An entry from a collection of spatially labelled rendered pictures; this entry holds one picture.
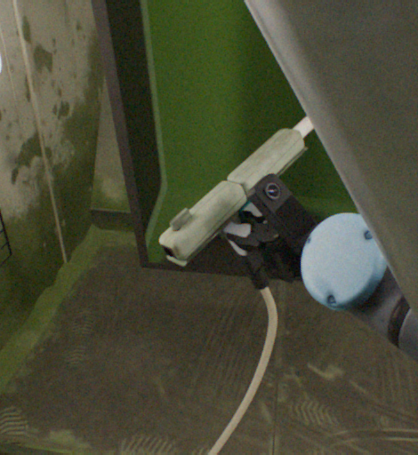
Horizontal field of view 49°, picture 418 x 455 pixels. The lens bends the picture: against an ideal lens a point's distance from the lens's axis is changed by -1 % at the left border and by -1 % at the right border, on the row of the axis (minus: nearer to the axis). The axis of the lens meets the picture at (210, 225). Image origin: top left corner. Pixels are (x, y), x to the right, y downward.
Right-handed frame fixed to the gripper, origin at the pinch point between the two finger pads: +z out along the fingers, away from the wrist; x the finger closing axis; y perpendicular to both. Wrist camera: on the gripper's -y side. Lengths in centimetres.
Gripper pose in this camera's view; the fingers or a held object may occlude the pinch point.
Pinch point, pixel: (226, 214)
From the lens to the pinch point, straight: 75.7
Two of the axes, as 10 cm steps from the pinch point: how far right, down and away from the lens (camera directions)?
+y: 3.9, 7.4, 5.5
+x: 6.6, -6.4, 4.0
